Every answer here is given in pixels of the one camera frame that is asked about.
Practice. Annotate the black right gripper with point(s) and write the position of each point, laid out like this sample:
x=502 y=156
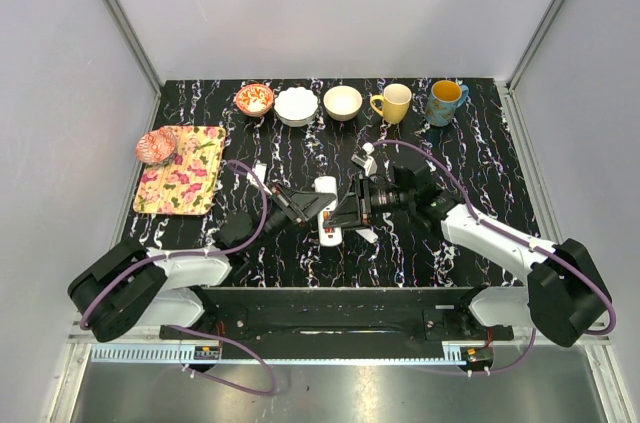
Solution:
x=347 y=214

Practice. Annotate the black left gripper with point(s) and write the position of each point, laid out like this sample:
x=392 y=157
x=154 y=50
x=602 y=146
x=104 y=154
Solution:
x=317 y=202

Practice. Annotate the red orange battery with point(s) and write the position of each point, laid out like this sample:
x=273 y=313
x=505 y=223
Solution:
x=328 y=229

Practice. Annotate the white remote control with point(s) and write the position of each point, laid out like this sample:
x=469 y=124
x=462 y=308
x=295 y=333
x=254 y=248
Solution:
x=329 y=236

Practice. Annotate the white battery cover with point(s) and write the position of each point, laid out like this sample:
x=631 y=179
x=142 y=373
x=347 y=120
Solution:
x=368 y=235

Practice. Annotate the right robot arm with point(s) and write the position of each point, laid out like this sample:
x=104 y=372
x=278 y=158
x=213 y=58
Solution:
x=561 y=294

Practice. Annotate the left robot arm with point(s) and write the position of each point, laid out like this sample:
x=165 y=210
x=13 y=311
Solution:
x=132 y=285

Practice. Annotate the white scalloped bowl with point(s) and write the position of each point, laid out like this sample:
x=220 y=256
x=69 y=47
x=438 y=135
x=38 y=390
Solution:
x=296 y=107

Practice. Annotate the cream round bowl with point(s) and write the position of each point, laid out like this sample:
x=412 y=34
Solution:
x=342 y=103

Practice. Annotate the yellow mug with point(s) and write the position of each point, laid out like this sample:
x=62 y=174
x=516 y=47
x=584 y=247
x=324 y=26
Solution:
x=393 y=103

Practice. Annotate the red patterned small bowl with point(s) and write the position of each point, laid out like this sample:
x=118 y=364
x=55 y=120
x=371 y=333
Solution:
x=254 y=99

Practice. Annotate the floral rectangular tray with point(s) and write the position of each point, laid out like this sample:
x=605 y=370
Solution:
x=185 y=184

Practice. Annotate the blue butterfly mug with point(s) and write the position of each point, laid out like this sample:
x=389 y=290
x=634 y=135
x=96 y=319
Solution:
x=444 y=99

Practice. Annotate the pink patterned bowl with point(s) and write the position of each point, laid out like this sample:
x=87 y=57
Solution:
x=156 y=147

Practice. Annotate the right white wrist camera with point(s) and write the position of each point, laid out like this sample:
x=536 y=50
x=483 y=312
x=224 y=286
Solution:
x=363 y=158

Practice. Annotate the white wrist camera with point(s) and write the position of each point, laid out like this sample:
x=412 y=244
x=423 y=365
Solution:
x=363 y=158
x=260 y=170

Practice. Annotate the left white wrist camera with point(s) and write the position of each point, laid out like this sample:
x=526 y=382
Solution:
x=260 y=170

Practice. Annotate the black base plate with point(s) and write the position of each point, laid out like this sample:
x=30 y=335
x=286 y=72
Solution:
x=349 y=324

